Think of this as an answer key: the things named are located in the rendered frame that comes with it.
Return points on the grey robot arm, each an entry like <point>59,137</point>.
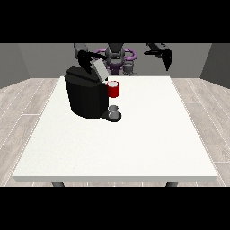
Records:
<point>157,46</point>
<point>80,47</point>

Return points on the small grey coffee pod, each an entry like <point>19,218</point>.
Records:
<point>113,83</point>

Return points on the pale grey machine lid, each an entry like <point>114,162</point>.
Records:
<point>100,70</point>

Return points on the red pod holder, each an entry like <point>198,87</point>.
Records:
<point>113,92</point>

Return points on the small grey cup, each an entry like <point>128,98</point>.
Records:
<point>113,113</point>

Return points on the black coffee machine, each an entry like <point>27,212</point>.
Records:
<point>84,95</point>

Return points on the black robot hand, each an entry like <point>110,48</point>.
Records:
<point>166,57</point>
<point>84,58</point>

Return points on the dark table leg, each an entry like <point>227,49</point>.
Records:
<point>58,184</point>
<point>172,184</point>

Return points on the grey trunk with purple rings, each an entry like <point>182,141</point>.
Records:
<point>115,61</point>

